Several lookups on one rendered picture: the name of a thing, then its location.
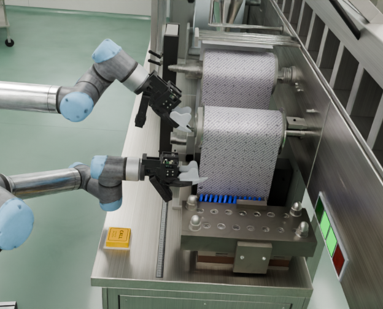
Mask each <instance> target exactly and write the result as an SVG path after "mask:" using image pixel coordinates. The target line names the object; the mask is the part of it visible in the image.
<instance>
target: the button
mask: <svg viewBox="0 0 383 309"><path fill-rule="evenodd" d="M130 235H131V228H125V227H109V231H108V234H107V239H106V246H108V247H119V248H128V246H129V242H130Z"/></svg>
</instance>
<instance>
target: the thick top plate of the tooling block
mask: <svg viewBox="0 0 383 309"><path fill-rule="evenodd" d="M186 204H187V200H183V201H182V209H181V221H180V250H190V251H212V252H224V253H235V252H236V246H237V242H238V241H243V242H265V243H271V244H272V251H271V255H279V256H301V257H312V258H313V256H314V253H315V249H316V246H317V239H316V237H315V233H314V230H313V228H312V224H311V222H310V219H309V216H308V213H307V210H306V208H302V211H301V216H299V217H295V216H292V215H291V214H290V210H291V207H280V206H269V205H267V208H266V210H257V209H246V208H236V204H229V203H218V202H198V201H197V209H196V210H193V211H191V210H187V209H186V207H185V206H186ZM194 215H198V216H199V218H200V222H201V230H200V231H198V232H193V231H191V230H190V229H189V228H188V227H189V224H190V221H191V218H192V216H194ZM303 221H305V222H307V223H308V226H309V227H308V229H309V230H308V236H307V237H306V238H301V237H298V236H297V235H296V230H297V228H298V226H299V225H300V223H301V222H303Z"/></svg>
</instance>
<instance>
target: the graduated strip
mask: <svg viewBox="0 0 383 309"><path fill-rule="evenodd" d="M167 219H168V202H165V201H164V200H163V203H162V210H161V223H160V236H159V244H158V257H157V270H156V278H163V270H164V254H165V244H166V228H167Z"/></svg>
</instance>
